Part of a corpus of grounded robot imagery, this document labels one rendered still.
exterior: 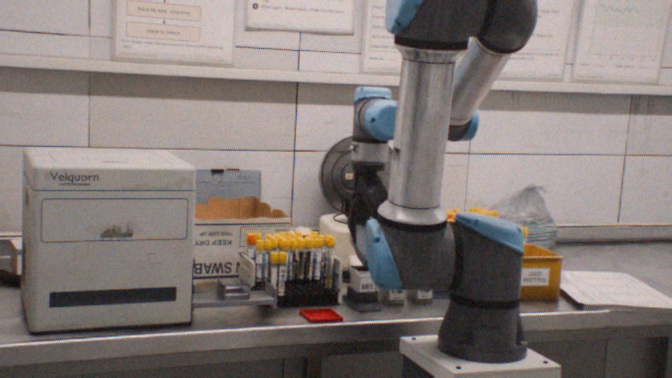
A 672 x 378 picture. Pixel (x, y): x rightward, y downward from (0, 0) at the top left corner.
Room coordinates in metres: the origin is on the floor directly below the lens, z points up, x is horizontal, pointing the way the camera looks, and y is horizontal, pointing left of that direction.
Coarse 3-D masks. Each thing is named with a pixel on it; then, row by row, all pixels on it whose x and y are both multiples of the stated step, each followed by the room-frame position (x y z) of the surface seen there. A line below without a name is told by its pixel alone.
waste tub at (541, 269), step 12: (528, 252) 2.16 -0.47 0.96; (540, 252) 2.13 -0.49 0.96; (528, 264) 2.02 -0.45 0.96; (540, 264) 2.03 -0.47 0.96; (552, 264) 2.04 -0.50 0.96; (528, 276) 2.02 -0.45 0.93; (540, 276) 2.03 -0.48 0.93; (552, 276) 2.04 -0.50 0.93; (528, 288) 2.02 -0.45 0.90; (540, 288) 2.03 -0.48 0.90; (552, 288) 2.04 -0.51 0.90; (528, 300) 2.02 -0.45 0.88; (540, 300) 2.03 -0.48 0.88; (552, 300) 2.04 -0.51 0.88
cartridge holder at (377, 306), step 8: (352, 288) 1.90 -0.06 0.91; (344, 296) 1.92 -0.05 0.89; (352, 296) 1.89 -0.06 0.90; (360, 296) 1.87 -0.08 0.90; (368, 296) 1.88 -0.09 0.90; (376, 296) 1.88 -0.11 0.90; (352, 304) 1.88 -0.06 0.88; (360, 304) 1.86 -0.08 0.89; (368, 304) 1.86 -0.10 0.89; (376, 304) 1.87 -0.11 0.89
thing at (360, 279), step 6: (354, 270) 1.90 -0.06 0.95; (360, 270) 1.89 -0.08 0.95; (366, 270) 1.89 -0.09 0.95; (354, 276) 1.90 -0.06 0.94; (360, 276) 1.88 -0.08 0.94; (366, 276) 1.88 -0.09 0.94; (354, 282) 1.89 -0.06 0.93; (360, 282) 1.88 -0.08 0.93; (366, 282) 1.88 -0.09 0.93; (372, 282) 1.89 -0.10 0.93; (354, 288) 1.89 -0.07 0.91; (360, 288) 1.88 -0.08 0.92; (366, 288) 1.88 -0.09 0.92; (372, 288) 1.89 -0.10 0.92
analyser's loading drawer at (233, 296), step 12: (228, 288) 1.79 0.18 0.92; (240, 288) 1.80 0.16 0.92; (264, 288) 1.83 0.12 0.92; (276, 288) 1.77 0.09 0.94; (204, 300) 1.73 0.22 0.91; (216, 300) 1.73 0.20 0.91; (228, 300) 1.74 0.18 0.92; (240, 300) 1.74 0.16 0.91; (252, 300) 1.75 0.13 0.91; (264, 300) 1.76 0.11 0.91; (276, 300) 1.77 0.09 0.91
